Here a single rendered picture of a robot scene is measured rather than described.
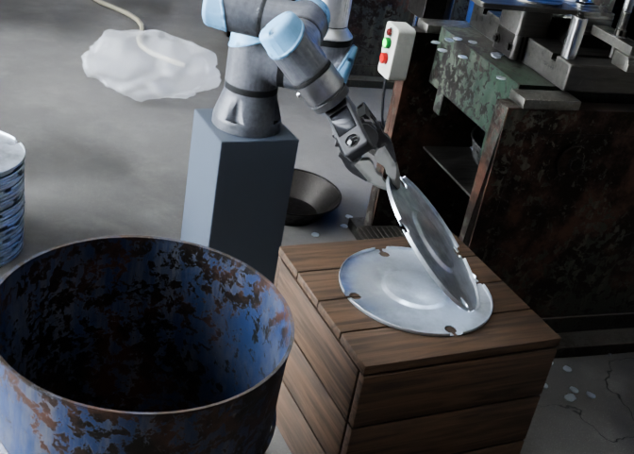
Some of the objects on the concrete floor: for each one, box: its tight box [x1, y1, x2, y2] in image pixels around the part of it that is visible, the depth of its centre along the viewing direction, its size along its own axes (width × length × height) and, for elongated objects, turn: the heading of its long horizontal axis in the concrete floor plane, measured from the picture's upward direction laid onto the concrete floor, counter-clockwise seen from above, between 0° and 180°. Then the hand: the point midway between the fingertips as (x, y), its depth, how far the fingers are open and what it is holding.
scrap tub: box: [0, 235, 294, 454], centre depth 135 cm, size 42×42×48 cm
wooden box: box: [274, 233, 561, 454], centre depth 174 cm, size 40×38×35 cm
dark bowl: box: [285, 168, 342, 227], centre depth 260 cm, size 30×30×7 cm
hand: (392, 186), depth 158 cm, fingers closed
